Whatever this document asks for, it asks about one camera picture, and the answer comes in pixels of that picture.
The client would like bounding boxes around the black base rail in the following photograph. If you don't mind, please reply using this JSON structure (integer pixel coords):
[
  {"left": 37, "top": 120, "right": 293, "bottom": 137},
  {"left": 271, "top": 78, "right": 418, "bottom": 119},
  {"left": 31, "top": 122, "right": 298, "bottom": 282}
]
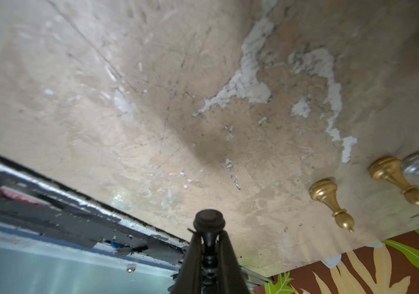
[{"left": 0, "top": 156, "right": 268, "bottom": 288}]

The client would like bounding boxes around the gold pawn front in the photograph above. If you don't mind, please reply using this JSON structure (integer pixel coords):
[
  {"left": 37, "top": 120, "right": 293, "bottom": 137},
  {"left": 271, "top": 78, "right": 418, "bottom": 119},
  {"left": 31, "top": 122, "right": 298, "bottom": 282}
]
[{"left": 309, "top": 178, "right": 355, "bottom": 233}]

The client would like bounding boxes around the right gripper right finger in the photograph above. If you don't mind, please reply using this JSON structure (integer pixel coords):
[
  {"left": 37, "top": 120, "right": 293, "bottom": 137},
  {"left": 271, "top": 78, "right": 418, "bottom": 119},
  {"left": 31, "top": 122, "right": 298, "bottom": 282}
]
[{"left": 218, "top": 230, "right": 250, "bottom": 294}]

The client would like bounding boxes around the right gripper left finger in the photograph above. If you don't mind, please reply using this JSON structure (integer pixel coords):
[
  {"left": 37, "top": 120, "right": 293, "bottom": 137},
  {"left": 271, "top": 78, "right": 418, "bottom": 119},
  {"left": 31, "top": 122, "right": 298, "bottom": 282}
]
[{"left": 170, "top": 232, "right": 203, "bottom": 294}]

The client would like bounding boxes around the gold bishop chess piece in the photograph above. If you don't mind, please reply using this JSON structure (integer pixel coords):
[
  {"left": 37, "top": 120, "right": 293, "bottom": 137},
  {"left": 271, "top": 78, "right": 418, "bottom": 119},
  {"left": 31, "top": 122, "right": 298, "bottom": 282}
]
[{"left": 367, "top": 156, "right": 419, "bottom": 206}]

